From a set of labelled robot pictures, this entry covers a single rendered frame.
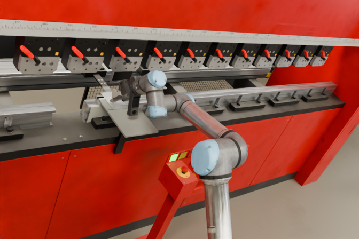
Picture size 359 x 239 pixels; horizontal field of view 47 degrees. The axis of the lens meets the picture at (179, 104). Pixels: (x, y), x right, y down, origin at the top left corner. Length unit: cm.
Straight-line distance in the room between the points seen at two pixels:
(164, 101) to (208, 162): 42
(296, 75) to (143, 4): 233
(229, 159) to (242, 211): 191
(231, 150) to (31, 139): 87
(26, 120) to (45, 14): 50
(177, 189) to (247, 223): 127
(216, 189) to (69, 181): 87
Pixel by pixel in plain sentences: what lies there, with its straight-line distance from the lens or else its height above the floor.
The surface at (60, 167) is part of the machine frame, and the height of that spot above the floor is 73.
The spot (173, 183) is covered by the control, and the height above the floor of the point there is 73.
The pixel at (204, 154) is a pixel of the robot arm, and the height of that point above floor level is 128.
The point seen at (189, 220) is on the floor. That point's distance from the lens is 303.
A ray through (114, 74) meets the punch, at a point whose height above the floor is 114.
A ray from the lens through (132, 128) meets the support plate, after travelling 187.
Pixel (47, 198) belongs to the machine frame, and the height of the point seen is 53.
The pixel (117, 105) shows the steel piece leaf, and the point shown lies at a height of 102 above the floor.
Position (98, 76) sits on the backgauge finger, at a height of 100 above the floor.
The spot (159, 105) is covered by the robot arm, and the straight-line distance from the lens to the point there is 169.
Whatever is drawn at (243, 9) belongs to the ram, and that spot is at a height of 153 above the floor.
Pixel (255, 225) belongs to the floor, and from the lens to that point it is 330.
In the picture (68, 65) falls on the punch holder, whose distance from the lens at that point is 176.
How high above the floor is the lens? 209
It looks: 30 degrees down
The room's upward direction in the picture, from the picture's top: 24 degrees clockwise
